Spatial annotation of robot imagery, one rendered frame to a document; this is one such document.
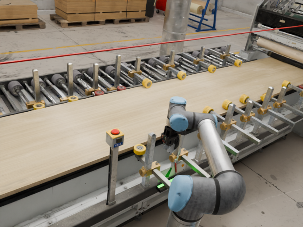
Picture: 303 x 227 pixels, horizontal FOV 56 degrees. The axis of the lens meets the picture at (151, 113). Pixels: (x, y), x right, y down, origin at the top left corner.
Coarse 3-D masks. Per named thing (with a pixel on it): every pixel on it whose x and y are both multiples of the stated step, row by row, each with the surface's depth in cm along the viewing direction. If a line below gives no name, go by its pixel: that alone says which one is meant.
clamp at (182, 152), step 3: (183, 150) 198; (186, 150) 199; (180, 153) 195; (183, 153) 196; (186, 153) 197; (171, 156) 192; (174, 156) 192; (180, 156) 194; (171, 159) 193; (180, 159) 196
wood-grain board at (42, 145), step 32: (256, 64) 364; (96, 96) 243; (128, 96) 250; (160, 96) 257; (192, 96) 265; (224, 96) 273; (256, 96) 281; (0, 128) 190; (32, 128) 194; (64, 128) 199; (96, 128) 203; (128, 128) 208; (160, 128) 213; (0, 160) 165; (32, 160) 168; (64, 160) 171; (96, 160) 176; (0, 192) 146
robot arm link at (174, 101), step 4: (176, 96) 156; (172, 100) 151; (176, 100) 151; (180, 100) 152; (184, 100) 152; (172, 104) 151; (176, 104) 150; (180, 104) 150; (184, 104) 152; (168, 112) 156; (168, 116) 157
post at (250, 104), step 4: (248, 104) 226; (252, 104) 226; (248, 108) 227; (244, 112) 231; (248, 112) 228; (240, 124) 237; (244, 124) 234; (244, 128) 238; (236, 136) 243; (240, 136) 241; (240, 140) 244
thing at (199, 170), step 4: (164, 144) 207; (184, 156) 194; (184, 160) 193; (188, 160) 191; (188, 164) 191; (192, 164) 188; (196, 164) 189; (192, 168) 189; (196, 168) 186; (200, 168) 186; (196, 172) 187; (200, 172) 183; (204, 172) 183; (204, 176) 181; (208, 176) 180
